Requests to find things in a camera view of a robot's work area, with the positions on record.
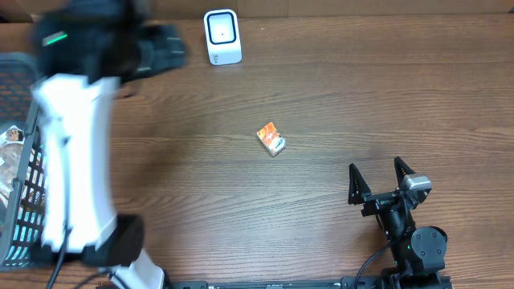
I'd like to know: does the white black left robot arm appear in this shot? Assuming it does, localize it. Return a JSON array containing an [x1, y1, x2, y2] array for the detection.
[[29, 1, 186, 288]]

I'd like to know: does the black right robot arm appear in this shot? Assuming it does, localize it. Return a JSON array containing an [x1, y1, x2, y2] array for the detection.
[[341, 157, 452, 289]]

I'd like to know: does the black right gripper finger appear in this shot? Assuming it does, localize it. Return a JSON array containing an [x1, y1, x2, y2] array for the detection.
[[394, 157, 415, 185], [348, 163, 372, 205]]

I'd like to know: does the beige brown cookie pouch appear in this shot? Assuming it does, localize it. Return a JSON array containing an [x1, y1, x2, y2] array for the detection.
[[1, 125, 25, 228]]

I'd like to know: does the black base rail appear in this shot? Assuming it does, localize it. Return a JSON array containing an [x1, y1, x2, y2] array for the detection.
[[96, 275, 454, 289]]

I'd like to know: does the small orange snack packet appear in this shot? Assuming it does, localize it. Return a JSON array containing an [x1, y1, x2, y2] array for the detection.
[[256, 122, 286, 157]]

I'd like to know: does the white barcode scanner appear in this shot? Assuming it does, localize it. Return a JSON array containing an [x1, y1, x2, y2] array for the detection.
[[203, 9, 243, 66]]

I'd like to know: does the grey plastic mesh basket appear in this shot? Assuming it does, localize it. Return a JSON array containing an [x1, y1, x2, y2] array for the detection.
[[1, 52, 46, 271]]

